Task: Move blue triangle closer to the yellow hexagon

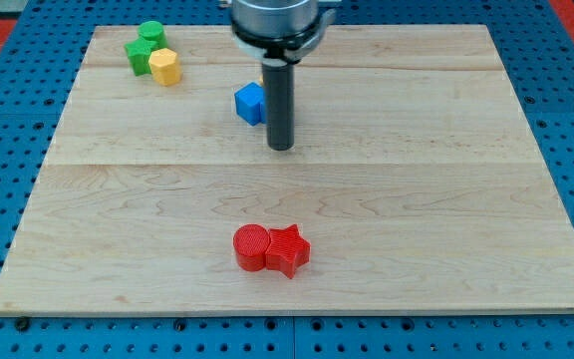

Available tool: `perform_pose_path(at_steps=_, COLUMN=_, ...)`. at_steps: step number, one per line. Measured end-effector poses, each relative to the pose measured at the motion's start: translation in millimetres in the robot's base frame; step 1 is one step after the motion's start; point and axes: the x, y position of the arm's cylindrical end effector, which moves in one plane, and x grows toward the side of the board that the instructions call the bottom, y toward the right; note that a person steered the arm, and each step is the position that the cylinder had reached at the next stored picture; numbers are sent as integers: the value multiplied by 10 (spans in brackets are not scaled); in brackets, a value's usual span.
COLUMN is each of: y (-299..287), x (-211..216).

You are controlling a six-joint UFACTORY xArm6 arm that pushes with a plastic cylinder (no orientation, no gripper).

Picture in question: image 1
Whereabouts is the green star block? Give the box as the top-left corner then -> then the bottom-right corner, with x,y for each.
124,37 -> 158,76

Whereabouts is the red cylinder block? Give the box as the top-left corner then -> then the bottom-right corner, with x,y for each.
232,223 -> 270,271

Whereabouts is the yellow hexagon block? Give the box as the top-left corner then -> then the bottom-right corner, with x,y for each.
148,48 -> 182,86

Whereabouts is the red star block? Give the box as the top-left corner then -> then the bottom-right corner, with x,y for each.
265,224 -> 311,279

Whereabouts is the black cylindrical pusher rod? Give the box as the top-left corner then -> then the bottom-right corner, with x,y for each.
262,65 -> 295,151

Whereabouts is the blue triangle block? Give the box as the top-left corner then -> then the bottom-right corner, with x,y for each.
234,82 -> 266,126

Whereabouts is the green cylinder block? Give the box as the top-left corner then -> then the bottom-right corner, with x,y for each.
138,20 -> 168,49

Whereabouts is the light wooden board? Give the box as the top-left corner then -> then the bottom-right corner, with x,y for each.
0,25 -> 574,317

